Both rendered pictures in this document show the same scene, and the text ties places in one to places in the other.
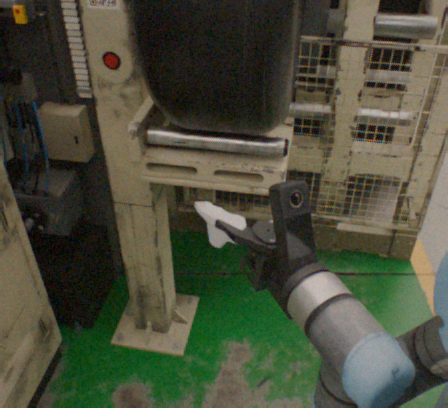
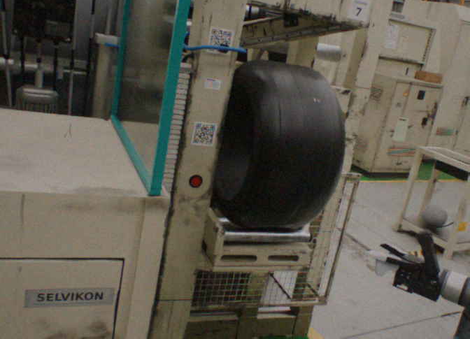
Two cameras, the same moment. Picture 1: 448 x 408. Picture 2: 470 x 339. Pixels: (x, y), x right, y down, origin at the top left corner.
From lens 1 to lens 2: 1.09 m
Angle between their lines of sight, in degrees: 37
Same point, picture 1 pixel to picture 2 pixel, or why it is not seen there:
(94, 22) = (191, 154)
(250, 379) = not seen: outside the picture
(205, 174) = (261, 259)
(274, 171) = (306, 251)
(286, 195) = (429, 235)
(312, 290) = (457, 277)
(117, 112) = (187, 220)
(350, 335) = not seen: outside the picture
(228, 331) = not seen: outside the picture
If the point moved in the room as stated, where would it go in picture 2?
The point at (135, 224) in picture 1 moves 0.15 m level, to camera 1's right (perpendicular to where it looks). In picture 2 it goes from (171, 319) to (209, 312)
